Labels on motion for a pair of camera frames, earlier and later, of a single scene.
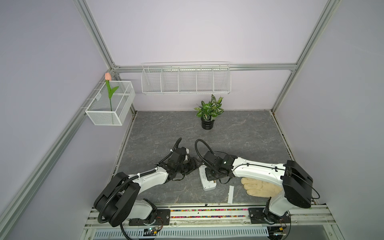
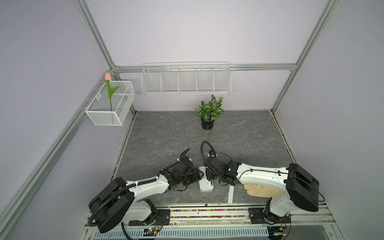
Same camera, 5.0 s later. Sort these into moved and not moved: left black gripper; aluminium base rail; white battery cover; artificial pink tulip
Moved: left black gripper
Not moved: aluminium base rail; artificial pink tulip; white battery cover
